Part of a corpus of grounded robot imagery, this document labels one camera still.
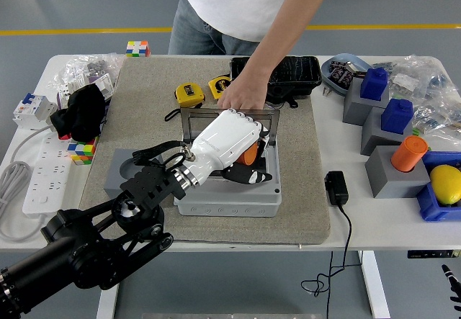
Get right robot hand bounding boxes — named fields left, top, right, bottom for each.
left=441, top=264, right=461, bottom=313

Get person's left hand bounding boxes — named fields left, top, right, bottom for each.
left=217, top=74, right=269, bottom=113

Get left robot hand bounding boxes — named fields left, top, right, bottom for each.
left=186, top=108, right=274, bottom=187

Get orange cylinder battery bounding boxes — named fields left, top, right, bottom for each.
left=390, top=135, right=429, bottom=173
left=237, top=141, right=259, bottom=165

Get smoky transparent box lid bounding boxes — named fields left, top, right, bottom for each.
left=179, top=107, right=281, bottom=144

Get grey plastic junction box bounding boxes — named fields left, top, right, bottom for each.
left=173, top=140, right=282, bottom=218

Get yellow tape measure 5m print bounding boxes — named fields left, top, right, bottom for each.
left=208, top=75, right=233, bottom=101

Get black table control panel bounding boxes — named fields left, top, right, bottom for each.
left=407, top=249, right=461, bottom=259

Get black plastic tray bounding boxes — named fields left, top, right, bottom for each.
left=229, top=55, right=323, bottom=109

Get white table leg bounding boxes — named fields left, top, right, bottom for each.
left=359, top=250, right=391, bottom=319
left=96, top=282, right=122, bottom=319

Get blue storage bin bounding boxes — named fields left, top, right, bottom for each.
left=416, top=150, right=461, bottom=222

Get light blue dish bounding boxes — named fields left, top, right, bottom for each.
left=320, top=53, right=374, bottom=95

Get person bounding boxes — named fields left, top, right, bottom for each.
left=168, top=0, right=336, bottom=57

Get grey-brown mat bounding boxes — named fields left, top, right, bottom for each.
left=79, top=56, right=331, bottom=245

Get dark purple component pack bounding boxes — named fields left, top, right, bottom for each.
left=329, top=60, right=356, bottom=86

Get yellow lemon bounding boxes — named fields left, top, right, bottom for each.
left=429, top=164, right=461, bottom=207

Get grey holder block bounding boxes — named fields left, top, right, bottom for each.
left=341, top=77, right=390, bottom=125
left=359, top=107, right=414, bottom=157
left=103, top=148, right=164, bottom=200
left=364, top=145, right=431, bottom=199

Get puzzle cube with white face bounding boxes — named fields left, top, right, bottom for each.
left=125, top=40, right=151, bottom=58

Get black power adapter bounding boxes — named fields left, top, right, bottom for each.
left=323, top=170, right=349, bottom=207

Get blue block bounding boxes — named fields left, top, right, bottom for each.
left=359, top=67, right=389, bottom=102
left=380, top=98, right=414, bottom=135

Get black cloth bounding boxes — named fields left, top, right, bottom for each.
left=50, top=83, right=107, bottom=143

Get colourful puzzle cube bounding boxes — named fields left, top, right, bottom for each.
left=67, top=137, right=100, bottom=166

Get clear bag of small parts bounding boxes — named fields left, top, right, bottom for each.
left=46, top=53, right=125, bottom=109

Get white power strip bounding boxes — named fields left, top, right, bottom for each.
left=22, top=133, right=75, bottom=218

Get clear bags of components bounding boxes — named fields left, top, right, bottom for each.
left=372, top=54, right=461, bottom=143

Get white blue circuit breaker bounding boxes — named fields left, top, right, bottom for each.
left=13, top=93, right=58, bottom=131

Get yellow tape measure with strap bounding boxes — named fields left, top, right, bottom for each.
left=164, top=82, right=206, bottom=122

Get black adapter cord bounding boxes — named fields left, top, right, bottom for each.
left=300, top=203, right=363, bottom=319

